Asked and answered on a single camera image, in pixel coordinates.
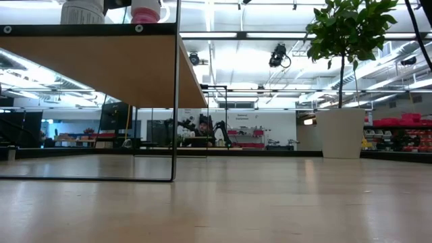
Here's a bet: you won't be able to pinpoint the pink bottle white cap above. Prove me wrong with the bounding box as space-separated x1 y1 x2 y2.
130 0 162 24

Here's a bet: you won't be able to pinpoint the white medicine bottle white cap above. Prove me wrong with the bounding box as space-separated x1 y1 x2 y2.
60 0 106 25

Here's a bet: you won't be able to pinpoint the shelf with red bins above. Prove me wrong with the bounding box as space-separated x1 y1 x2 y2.
361 112 432 153

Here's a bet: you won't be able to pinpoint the person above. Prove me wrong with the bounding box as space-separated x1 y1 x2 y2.
194 114 217 148

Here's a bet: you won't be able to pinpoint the black computer monitor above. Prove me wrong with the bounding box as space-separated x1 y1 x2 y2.
100 101 134 132

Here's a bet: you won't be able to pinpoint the black ceiling beam with lights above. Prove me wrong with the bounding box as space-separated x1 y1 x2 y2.
179 30 432 42

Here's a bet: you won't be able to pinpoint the green plant white pot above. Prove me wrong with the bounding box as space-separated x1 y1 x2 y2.
304 0 400 160

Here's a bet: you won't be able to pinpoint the black cabinet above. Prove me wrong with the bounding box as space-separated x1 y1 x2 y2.
0 108 44 149

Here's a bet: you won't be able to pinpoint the wall rack with red bins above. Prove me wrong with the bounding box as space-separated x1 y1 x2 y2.
227 127 272 150

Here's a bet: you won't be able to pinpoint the black aluminium table frame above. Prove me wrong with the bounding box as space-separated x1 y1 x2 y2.
0 146 432 165

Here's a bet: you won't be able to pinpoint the black hanging ceiling camera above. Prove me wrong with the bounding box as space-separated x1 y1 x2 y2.
268 43 292 69

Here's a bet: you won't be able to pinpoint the wooden shelf black frame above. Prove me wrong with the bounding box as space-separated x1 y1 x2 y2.
0 0 229 183

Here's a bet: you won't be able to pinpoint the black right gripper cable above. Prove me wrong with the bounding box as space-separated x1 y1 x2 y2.
404 0 432 72

